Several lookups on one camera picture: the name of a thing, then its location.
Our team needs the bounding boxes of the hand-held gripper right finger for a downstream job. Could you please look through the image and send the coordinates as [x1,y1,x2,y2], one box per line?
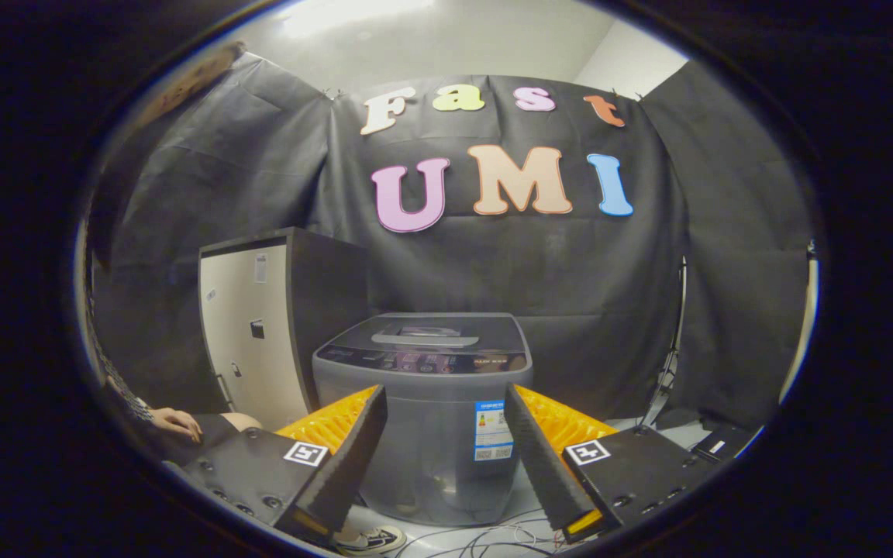
[503,382,719,545]

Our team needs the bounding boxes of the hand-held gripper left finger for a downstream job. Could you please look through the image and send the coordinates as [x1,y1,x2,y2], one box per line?
[164,384,388,543]

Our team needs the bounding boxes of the grey washing machine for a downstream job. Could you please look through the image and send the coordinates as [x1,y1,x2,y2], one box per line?
[312,312,534,528]

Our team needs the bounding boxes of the dark washing machine lid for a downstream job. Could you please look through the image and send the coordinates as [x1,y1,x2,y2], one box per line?
[330,312,525,356]

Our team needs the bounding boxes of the person's black and white sneaker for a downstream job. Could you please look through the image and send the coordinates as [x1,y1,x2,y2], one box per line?
[334,525,409,556]

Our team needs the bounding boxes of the person's leg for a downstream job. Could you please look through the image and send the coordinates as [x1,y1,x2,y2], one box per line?
[191,412,263,458]

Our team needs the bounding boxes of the black and beige cabinet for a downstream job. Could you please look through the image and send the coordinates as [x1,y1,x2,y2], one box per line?
[198,227,371,431]

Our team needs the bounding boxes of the black light stand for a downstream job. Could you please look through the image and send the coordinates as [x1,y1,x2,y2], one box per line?
[636,256,688,431]

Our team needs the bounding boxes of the flat black box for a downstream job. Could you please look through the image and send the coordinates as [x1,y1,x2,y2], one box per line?
[687,422,753,463]

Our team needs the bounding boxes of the black backdrop cloth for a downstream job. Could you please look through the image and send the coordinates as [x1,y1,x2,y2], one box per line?
[86,50,815,431]

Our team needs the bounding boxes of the thin floor cables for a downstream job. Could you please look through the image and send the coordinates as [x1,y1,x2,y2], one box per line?
[396,508,571,558]

